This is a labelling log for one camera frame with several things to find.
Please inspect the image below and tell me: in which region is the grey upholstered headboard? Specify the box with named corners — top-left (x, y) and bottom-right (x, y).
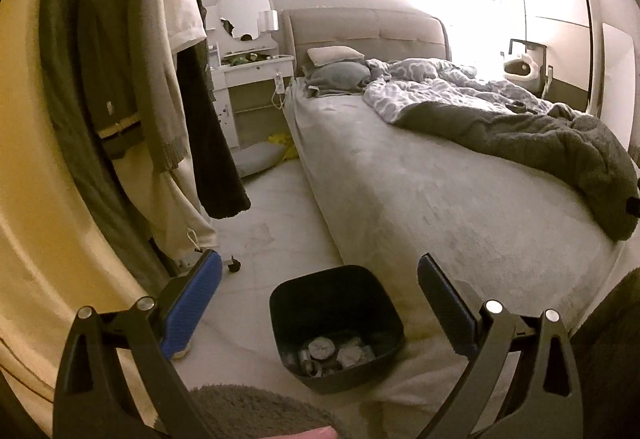
top-left (281, 8), bottom-right (451, 80)

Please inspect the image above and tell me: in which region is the white cat bed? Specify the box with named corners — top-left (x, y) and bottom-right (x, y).
top-left (502, 53), bottom-right (541, 82)

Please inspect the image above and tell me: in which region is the black trash bin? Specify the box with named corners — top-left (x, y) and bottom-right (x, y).
top-left (269, 265), bottom-right (406, 395)

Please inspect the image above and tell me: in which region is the white dressing table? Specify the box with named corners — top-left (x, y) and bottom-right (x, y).
top-left (207, 36), bottom-right (296, 152)

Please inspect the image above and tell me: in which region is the white charger with cable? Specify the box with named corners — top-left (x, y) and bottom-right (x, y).
top-left (272, 71), bottom-right (288, 112)

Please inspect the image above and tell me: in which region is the cream drawstring garment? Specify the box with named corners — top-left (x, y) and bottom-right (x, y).
top-left (150, 159), bottom-right (218, 255)

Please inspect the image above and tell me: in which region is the beige knit sweater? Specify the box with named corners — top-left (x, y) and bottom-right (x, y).
top-left (125, 0), bottom-right (191, 174)

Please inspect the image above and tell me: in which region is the white wheeled clothes rack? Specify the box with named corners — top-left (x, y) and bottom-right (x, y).
top-left (175, 249), bottom-right (241, 275)

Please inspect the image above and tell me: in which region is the grey pillow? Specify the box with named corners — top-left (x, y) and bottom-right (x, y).
top-left (301, 62), bottom-right (371, 97)

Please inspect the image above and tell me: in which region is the oval mirror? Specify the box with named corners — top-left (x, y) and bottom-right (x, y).
top-left (219, 0), bottom-right (271, 40)

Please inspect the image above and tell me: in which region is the mirrored wardrobe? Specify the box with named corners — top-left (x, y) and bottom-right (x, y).
top-left (495, 0), bottom-right (596, 114)

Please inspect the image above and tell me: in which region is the grey bed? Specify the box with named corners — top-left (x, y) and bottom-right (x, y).
top-left (282, 69), bottom-right (640, 360)

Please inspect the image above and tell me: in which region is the beige pillow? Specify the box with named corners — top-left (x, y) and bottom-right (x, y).
top-left (306, 46), bottom-right (366, 67)

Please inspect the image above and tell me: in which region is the person's grey fleece clothing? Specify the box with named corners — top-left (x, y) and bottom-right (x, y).
top-left (570, 269), bottom-right (640, 439)
top-left (190, 384), bottom-right (346, 439)

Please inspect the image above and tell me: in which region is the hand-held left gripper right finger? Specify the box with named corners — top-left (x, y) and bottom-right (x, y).
top-left (417, 253), bottom-right (583, 439)

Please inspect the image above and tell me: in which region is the person's left hand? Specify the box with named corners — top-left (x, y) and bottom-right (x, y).
top-left (292, 426), bottom-right (342, 439)

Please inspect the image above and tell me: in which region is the yellow plastic bag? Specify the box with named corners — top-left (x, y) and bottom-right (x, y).
top-left (267, 133), bottom-right (296, 162)

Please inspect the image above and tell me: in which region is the large white paper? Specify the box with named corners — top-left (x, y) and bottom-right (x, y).
top-left (336, 345), bottom-right (365, 368)

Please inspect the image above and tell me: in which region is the grey white patterned duvet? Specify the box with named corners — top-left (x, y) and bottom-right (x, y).
top-left (362, 58), bottom-right (571, 124)

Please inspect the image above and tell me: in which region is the white door panel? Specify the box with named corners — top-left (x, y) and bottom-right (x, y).
top-left (590, 23), bottom-right (636, 130)

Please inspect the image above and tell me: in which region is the black fleece garment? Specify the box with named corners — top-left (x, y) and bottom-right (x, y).
top-left (177, 41), bottom-right (251, 220)

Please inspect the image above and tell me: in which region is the dark grey fleece blanket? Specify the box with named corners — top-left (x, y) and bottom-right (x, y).
top-left (395, 100), bottom-right (640, 241)

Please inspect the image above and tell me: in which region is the grey cushioned stool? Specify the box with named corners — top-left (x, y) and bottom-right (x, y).
top-left (235, 141), bottom-right (286, 177)

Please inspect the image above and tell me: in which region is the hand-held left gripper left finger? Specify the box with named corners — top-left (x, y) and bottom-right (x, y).
top-left (52, 249), bottom-right (223, 439)

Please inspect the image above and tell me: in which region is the beige tape roll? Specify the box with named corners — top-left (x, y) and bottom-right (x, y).
top-left (306, 338), bottom-right (337, 362)

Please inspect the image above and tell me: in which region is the olive green jacket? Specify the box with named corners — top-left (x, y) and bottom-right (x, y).
top-left (40, 0), bottom-right (166, 280)

